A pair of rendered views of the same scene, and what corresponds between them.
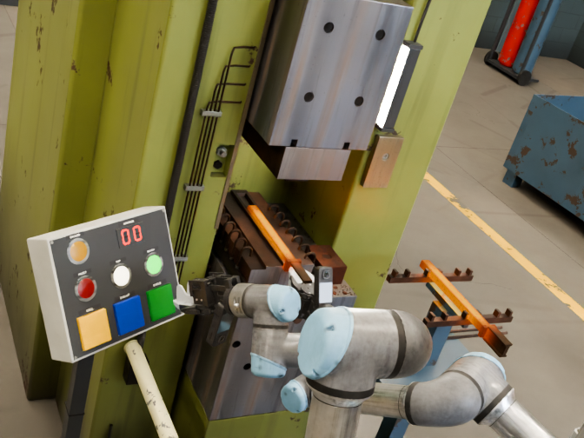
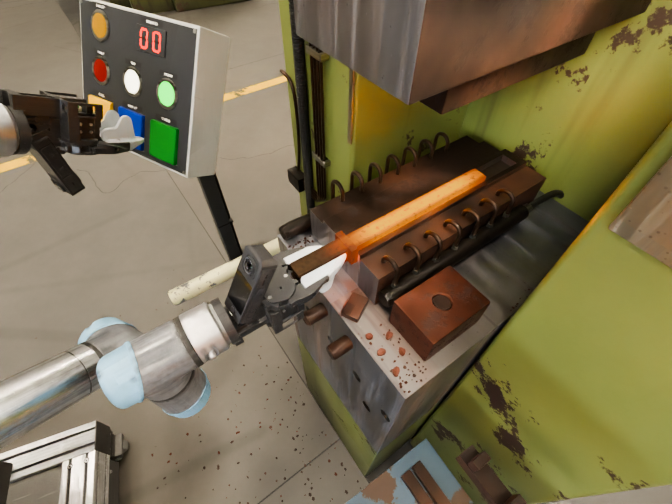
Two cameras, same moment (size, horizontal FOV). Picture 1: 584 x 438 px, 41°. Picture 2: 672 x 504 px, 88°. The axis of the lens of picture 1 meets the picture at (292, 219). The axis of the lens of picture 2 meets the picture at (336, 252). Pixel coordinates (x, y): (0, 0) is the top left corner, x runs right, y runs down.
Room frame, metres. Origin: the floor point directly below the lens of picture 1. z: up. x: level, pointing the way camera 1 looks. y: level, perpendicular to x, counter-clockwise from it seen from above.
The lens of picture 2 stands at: (1.89, -0.40, 1.43)
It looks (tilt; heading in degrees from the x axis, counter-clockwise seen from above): 51 degrees down; 88
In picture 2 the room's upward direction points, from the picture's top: straight up
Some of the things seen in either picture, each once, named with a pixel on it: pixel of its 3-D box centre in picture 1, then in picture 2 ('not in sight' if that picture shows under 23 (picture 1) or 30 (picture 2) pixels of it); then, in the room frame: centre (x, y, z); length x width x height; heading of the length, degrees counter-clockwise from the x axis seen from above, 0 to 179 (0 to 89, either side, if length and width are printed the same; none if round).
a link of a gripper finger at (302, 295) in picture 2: not in sight; (300, 287); (1.85, -0.11, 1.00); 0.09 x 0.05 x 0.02; 30
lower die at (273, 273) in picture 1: (253, 235); (428, 204); (2.09, 0.10, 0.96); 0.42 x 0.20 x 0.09; 33
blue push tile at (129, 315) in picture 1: (128, 315); (132, 128); (1.47, 0.30, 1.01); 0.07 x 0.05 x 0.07; 148
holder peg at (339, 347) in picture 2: not in sight; (339, 347); (1.91, -0.15, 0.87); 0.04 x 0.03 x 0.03; 33
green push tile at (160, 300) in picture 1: (160, 301); (165, 142); (1.56, 0.25, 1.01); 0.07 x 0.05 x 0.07; 148
